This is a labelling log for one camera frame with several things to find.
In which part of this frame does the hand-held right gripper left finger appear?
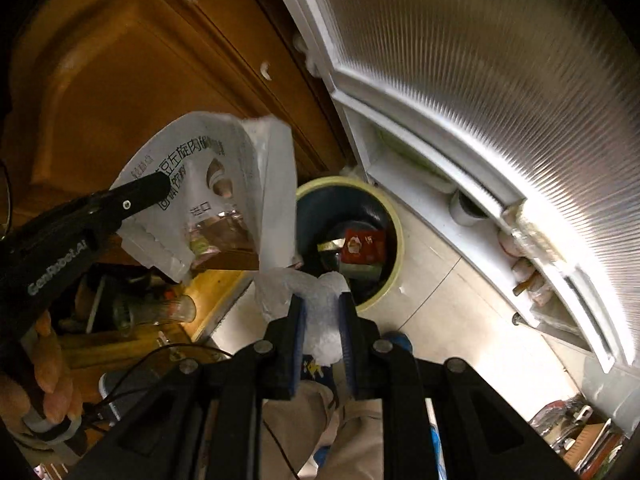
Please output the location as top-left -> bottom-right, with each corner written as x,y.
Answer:
75,294 -> 307,480

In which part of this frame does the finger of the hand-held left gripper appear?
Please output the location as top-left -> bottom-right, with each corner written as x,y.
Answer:
15,172 -> 171,247

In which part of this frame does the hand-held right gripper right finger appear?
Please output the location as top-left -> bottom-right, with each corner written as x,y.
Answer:
336,292 -> 571,480

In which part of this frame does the clear plastic bag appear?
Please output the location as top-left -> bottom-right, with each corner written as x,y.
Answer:
254,266 -> 351,367

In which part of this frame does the silver white foil pouch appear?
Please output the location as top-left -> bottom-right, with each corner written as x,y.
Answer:
117,110 -> 296,286

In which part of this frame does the red snack packet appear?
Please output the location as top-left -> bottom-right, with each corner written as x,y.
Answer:
340,227 -> 386,266

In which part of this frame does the round dark trash bin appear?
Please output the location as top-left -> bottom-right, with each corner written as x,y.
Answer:
292,176 -> 405,313

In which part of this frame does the person's left hand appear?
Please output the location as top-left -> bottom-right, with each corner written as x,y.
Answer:
31,312 -> 83,421

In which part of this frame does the person's beige trouser leg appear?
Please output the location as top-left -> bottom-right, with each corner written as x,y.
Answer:
260,380 -> 396,480

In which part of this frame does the clear glass jar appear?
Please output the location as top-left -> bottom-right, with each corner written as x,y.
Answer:
112,292 -> 196,333

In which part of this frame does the brown wooden cabinet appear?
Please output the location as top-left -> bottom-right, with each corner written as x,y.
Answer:
0,0 -> 358,311

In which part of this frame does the white jar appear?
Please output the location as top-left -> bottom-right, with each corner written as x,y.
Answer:
450,187 -> 488,226

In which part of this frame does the clear glass bottle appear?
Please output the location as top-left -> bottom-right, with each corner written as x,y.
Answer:
510,200 -> 566,266

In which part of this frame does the cardboard box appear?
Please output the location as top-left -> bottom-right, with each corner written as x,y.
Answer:
550,420 -> 626,476

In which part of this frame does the white cabinet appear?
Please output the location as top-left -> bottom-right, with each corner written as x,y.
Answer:
260,0 -> 640,376

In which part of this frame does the thin black cable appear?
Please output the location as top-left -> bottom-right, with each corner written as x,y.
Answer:
80,342 -> 236,426

